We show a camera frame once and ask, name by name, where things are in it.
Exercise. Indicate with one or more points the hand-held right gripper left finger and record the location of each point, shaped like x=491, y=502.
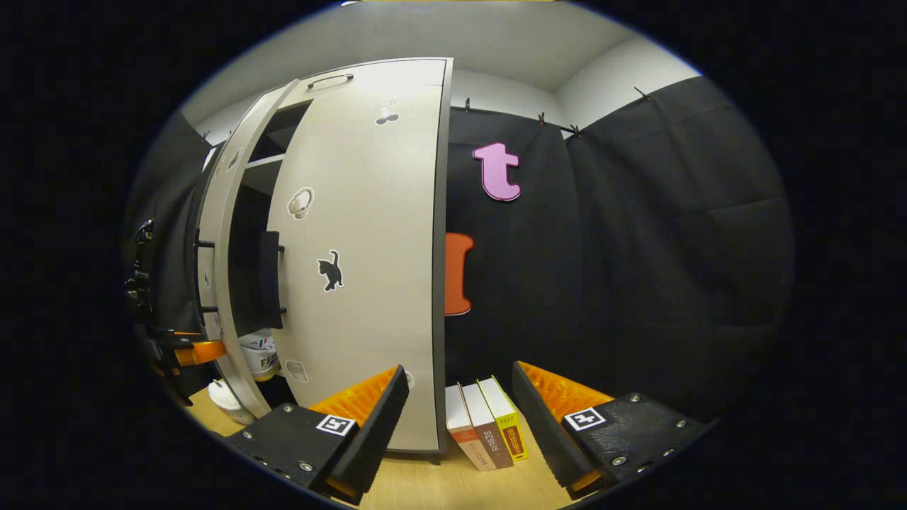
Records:
x=375, y=432

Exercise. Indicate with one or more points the white shoe cabinet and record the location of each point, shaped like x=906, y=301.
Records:
x=441, y=319

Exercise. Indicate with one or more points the white cabinet drawer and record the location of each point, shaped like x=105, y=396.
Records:
x=411, y=74

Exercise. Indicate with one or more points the brown book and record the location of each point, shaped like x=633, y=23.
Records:
x=489, y=432

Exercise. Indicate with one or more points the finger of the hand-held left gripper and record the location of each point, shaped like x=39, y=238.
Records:
x=202, y=352

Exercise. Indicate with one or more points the white canvas shoe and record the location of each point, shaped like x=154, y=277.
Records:
x=258, y=350

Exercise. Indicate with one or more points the yellow book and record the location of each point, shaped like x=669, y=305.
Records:
x=506, y=418

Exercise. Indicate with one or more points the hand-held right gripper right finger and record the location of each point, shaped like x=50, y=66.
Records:
x=545, y=432

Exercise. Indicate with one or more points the white round plush toy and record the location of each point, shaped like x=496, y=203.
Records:
x=227, y=400

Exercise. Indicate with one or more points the white shoe cabinet door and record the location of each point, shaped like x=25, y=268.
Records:
x=221, y=269
x=368, y=212

